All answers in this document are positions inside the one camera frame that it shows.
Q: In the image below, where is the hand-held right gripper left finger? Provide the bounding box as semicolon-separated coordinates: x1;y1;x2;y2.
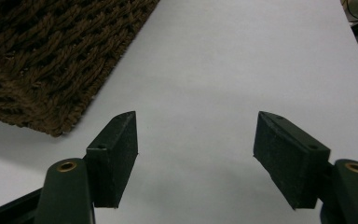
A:
34;110;139;224

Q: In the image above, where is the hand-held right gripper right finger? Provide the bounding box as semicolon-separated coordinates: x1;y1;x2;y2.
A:
253;110;358;224

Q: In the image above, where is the brown woven basket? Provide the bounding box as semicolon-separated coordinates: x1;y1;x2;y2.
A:
0;0;160;138

